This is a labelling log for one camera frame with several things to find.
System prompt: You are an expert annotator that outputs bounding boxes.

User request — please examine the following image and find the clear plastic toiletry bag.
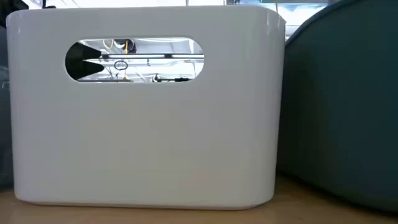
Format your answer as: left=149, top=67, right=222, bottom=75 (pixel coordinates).
left=0, top=26, right=15, bottom=189

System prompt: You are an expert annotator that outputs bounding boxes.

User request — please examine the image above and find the white plastic bin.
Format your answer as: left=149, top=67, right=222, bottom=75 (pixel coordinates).
left=5, top=4, right=286, bottom=210

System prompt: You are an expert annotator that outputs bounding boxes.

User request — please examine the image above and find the teal plastic bin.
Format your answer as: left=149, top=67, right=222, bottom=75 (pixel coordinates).
left=276, top=0, right=398, bottom=215

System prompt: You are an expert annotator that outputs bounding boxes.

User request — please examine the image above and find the yellow cable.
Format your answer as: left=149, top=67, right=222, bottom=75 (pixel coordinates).
left=103, top=39, right=131, bottom=82

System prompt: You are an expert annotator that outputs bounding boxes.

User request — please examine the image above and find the silver horizontal rail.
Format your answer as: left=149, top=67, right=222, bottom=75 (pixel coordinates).
left=77, top=54, right=205, bottom=60

